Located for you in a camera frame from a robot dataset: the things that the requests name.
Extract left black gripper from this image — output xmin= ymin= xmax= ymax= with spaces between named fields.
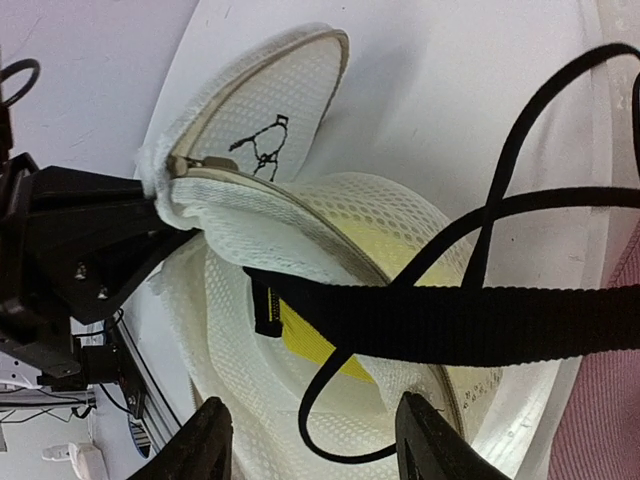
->
xmin=1 ymin=153 xmax=198 ymax=375

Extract beige zipper pull tab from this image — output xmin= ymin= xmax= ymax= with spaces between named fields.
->
xmin=168 ymin=156 xmax=239 ymax=177

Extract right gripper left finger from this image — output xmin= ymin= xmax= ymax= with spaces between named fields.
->
xmin=130 ymin=397 xmax=233 ymax=480

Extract white perforated plastic basket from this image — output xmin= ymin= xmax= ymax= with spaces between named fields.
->
xmin=473 ymin=1 xmax=639 ymax=479

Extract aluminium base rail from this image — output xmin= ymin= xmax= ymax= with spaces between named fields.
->
xmin=0 ymin=314 xmax=184 ymax=461

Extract white mesh laundry bag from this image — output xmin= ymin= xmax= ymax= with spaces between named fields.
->
xmin=133 ymin=22 xmax=501 ymax=480

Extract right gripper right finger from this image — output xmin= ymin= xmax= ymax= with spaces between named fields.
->
xmin=395 ymin=392 xmax=508 ymax=480

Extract pink bra black straps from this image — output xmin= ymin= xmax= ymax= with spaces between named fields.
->
xmin=547 ymin=234 xmax=640 ymax=480

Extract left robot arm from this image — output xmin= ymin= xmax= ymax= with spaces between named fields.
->
xmin=1 ymin=58 xmax=193 ymax=417

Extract yellow bra black straps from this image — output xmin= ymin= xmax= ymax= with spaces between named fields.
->
xmin=242 ymin=42 xmax=640 ymax=464

